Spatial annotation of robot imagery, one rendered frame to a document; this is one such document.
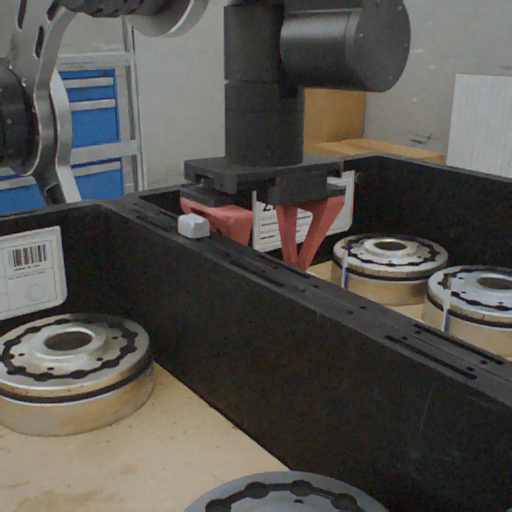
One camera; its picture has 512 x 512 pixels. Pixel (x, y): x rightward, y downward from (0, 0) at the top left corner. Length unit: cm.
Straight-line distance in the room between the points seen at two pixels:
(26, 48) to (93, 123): 130
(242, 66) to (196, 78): 346
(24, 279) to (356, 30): 28
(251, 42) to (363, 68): 9
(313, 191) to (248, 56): 10
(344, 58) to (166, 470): 25
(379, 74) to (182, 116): 347
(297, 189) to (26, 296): 21
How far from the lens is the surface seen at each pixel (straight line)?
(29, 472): 39
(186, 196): 47
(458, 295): 52
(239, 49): 45
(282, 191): 45
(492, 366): 28
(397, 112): 397
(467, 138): 362
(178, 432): 40
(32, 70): 123
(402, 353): 28
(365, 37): 40
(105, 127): 255
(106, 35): 356
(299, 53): 42
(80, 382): 40
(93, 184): 255
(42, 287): 50
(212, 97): 400
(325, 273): 63
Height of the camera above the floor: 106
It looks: 21 degrees down
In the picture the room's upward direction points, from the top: straight up
